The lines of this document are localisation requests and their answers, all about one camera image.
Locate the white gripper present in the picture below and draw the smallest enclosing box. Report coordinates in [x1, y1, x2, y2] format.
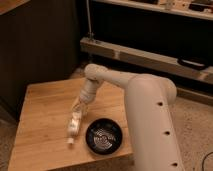
[73, 79, 99, 116]

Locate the white plastic bottle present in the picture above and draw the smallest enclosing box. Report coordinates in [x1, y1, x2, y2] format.
[67, 106, 83, 144]

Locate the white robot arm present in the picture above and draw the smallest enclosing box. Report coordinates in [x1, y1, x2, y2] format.
[72, 64, 185, 171]

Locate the black ceramic bowl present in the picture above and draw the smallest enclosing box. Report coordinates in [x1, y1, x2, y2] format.
[85, 118, 123, 155]

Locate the wooden table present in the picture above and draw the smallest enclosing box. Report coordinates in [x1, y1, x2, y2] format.
[8, 78, 132, 171]

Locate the grey metal beam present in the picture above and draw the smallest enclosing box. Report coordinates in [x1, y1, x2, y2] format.
[80, 37, 213, 85]

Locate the metal pole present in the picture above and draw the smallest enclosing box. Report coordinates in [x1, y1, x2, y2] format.
[86, 0, 94, 40]

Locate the dark wooden cabinet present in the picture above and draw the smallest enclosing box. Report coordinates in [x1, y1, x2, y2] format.
[0, 0, 79, 119]

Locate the black object on beam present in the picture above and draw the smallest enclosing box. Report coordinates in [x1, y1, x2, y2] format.
[177, 58, 209, 70]

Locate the wooden shelf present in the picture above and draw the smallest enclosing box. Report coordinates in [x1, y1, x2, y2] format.
[94, 0, 213, 21]

